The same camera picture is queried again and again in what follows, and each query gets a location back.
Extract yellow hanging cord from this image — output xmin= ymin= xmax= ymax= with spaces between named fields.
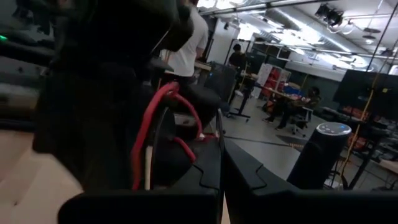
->
xmin=340 ymin=40 xmax=385 ymax=184

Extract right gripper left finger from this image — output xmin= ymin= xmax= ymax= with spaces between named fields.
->
xmin=57 ymin=139 xmax=223 ymax=224

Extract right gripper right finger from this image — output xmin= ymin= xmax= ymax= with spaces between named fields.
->
xmin=221 ymin=138 xmax=398 ymax=224

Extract white shelf with red bins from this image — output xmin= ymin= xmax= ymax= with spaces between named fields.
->
xmin=256 ymin=63 xmax=293 ymax=99

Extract black monitor screen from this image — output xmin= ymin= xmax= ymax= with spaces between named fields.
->
xmin=331 ymin=68 xmax=398 ymax=121

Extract black tower fan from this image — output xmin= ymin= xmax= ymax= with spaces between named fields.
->
xmin=285 ymin=121 xmax=353 ymax=190

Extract black floor cable cover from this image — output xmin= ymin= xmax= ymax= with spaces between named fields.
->
xmin=275 ymin=133 xmax=305 ymax=151

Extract person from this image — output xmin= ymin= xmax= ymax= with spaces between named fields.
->
xmin=160 ymin=0 xmax=210 ymax=85
xmin=228 ymin=43 xmax=250 ymax=105
xmin=264 ymin=86 xmax=322 ymax=131

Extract black overhead frame beam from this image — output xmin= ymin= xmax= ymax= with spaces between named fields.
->
xmin=198 ymin=0 xmax=338 ymax=16

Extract black ceiling camera white cables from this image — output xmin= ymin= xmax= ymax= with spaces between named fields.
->
xmin=313 ymin=2 xmax=355 ymax=35

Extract grey office chair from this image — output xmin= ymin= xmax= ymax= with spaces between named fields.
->
xmin=287 ymin=105 xmax=315 ymax=138

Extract red wire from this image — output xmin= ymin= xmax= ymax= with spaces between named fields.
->
xmin=130 ymin=81 xmax=215 ymax=191

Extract blue storage bin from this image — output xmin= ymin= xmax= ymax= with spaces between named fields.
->
xmin=282 ymin=85 xmax=299 ymax=96

